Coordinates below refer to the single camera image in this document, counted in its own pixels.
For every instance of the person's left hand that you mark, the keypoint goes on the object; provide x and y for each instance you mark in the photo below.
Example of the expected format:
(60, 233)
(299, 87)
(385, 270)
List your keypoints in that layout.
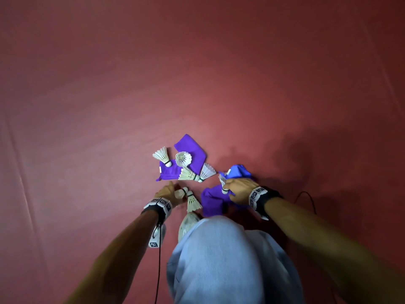
(167, 193)

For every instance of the person's right hand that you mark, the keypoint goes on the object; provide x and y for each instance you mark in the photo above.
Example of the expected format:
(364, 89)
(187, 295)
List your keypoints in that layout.
(243, 188)

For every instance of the purple cloth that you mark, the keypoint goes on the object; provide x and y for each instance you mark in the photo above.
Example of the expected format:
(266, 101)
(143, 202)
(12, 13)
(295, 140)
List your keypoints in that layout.
(190, 145)
(215, 199)

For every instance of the person's left forearm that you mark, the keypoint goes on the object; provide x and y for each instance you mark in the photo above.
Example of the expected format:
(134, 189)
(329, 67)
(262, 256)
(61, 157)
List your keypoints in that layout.
(120, 259)

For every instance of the person's right forearm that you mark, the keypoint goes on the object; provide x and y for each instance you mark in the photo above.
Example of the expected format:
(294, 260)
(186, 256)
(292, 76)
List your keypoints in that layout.
(316, 234)

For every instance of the person's grey trousers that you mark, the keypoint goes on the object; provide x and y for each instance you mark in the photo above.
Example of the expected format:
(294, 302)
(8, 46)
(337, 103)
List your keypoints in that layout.
(221, 259)

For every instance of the black wristband with marker tiles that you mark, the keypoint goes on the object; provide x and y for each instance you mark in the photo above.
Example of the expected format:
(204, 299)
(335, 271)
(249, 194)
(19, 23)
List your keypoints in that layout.
(262, 199)
(161, 205)

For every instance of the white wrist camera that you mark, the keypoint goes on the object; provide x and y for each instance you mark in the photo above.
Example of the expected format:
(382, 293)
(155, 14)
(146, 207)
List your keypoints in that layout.
(156, 240)

